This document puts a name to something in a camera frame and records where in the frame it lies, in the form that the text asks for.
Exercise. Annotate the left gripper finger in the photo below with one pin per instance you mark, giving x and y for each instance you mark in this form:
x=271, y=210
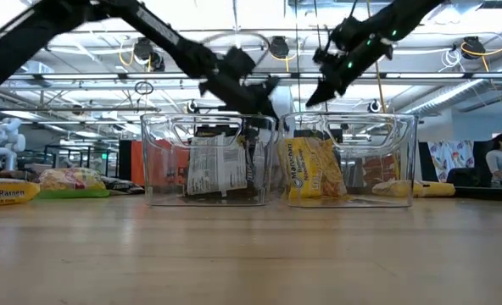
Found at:
x=268, y=87
x=259, y=106

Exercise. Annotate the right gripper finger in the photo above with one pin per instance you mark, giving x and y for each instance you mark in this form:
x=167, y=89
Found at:
x=325, y=94

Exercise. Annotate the yellow chicken ramen packet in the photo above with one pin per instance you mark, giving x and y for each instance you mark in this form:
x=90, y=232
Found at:
x=5, y=192
x=435, y=190
x=314, y=169

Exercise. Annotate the orange green ramen packet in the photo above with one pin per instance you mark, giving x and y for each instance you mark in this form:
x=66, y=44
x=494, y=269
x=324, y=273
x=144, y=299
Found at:
x=73, y=180
x=393, y=189

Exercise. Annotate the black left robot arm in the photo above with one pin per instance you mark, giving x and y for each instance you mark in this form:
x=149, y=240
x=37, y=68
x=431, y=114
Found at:
x=18, y=42

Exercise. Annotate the white pillar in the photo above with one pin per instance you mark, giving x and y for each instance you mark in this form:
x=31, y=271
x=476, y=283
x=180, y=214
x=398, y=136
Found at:
x=287, y=99

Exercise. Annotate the long ceiling light bar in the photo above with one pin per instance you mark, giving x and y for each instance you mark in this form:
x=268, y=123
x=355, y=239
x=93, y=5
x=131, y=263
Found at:
x=425, y=75

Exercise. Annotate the black ceiling-hung device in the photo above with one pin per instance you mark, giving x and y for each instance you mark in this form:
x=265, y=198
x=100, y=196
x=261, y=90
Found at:
x=157, y=62

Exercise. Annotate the clear plastic bin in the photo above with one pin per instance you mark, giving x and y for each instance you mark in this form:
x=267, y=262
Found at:
x=403, y=169
x=166, y=169

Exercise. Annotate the orange partition panel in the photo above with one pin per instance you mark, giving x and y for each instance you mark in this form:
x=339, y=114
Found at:
x=137, y=165

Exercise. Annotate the floral cloth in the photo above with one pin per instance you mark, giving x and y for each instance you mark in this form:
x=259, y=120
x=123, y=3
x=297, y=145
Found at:
x=450, y=159

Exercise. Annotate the black office chair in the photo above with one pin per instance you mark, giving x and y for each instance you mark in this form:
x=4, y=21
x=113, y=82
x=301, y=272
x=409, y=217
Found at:
x=463, y=178

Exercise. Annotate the person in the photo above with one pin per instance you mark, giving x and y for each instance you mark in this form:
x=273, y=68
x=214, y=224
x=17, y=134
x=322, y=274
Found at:
x=499, y=161

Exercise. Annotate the white robot figure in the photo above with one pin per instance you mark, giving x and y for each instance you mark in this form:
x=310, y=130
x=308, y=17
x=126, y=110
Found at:
x=7, y=144

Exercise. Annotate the silver ventilation duct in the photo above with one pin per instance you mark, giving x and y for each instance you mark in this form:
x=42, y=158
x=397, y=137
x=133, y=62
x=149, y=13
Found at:
x=454, y=91

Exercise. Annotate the black aluminium table frame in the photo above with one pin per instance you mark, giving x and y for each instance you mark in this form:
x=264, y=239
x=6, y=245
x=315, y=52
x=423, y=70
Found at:
x=488, y=193

